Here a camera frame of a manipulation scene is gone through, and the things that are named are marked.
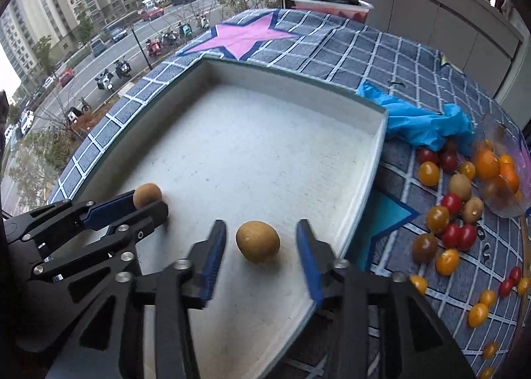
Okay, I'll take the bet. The plaid star printed blanket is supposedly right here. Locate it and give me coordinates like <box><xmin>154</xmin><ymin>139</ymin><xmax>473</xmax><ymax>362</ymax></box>
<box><xmin>47</xmin><ymin>9</ymin><xmax>531</xmax><ymax>379</ymax></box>

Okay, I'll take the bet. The blue rubber glove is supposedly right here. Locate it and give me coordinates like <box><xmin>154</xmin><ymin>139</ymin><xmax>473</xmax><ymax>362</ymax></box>
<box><xmin>357</xmin><ymin>81</ymin><xmax>474</xmax><ymax>151</ymax></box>

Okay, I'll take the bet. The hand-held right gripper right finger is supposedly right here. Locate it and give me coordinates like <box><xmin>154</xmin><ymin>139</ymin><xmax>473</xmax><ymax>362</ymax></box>
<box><xmin>295</xmin><ymin>219</ymin><xmax>476</xmax><ymax>379</ymax></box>

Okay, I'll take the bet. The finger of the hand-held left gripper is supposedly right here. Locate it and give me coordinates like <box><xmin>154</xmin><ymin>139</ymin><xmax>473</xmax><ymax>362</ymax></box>
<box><xmin>28</xmin><ymin>201</ymin><xmax>170</xmax><ymax>314</ymax></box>
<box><xmin>4</xmin><ymin>191</ymin><xmax>137</xmax><ymax>245</ymax></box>

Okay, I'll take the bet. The white cabinet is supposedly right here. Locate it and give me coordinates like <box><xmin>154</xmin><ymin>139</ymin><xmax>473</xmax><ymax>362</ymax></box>
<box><xmin>352</xmin><ymin>0</ymin><xmax>523</xmax><ymax>110</ymax></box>

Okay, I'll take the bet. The small orange kumquat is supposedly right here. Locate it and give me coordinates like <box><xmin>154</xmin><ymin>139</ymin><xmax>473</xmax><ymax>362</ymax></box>
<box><xmin>498</xmin><ymin>155</ymin><xmax>520</xmax><ymax>194</ymax></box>
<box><xmin>474</xmin><ymin>149</ymin><xmax>500</xmax><ymax>181</ymax></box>

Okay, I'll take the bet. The white shallow tray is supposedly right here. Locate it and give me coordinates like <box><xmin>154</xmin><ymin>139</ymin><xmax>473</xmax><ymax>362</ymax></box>
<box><xmin>45</xmin><ymin>56</ymin><xmax>388</xmax><ymax>379</ymax></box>

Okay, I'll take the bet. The pink plastic basin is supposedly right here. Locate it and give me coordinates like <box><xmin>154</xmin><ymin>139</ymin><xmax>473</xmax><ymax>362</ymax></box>
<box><xmin>289</xmin><ymin>0</ymin><xmax>374</xmax><ymax>24</ymax></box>

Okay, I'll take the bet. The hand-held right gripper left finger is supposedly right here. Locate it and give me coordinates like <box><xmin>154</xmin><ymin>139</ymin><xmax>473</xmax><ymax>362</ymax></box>
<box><xmin>76</xmin><ymin>219</ymin><xmax>228</xmax><ymax>379</ymax></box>

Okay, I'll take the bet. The brown longan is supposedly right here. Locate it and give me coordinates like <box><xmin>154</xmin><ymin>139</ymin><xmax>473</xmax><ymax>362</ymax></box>
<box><xmin>449</xmin><ymin>174</ymin><xmax>473</xmax><ymax>202</ymax></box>
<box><xmin>462</xmin><ymin>196</ymin><xmax>485</xmax><ymax>225</ymax></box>
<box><xmin>133</xmin><ymin>183</ymin><xmax>163</xmax><ymax>209</ymax></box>
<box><xmin>236</xmin><ymin>220</ymin><xmax>281</xmax><ymax>264</ymax></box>

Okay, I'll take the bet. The clear plastic bag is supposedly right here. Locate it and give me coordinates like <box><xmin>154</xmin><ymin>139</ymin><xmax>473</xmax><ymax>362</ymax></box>
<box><xmin>471</xmin><ymin>115</ymin><xmax>531</xmax><ymax>218</ymax></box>

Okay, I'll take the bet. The pile of cherry tomatoes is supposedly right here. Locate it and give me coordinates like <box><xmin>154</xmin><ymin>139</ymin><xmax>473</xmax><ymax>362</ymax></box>
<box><xmin>410</xmin><ymin>146</ymin><xmax>531</xmax><ymax>379</ymax></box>

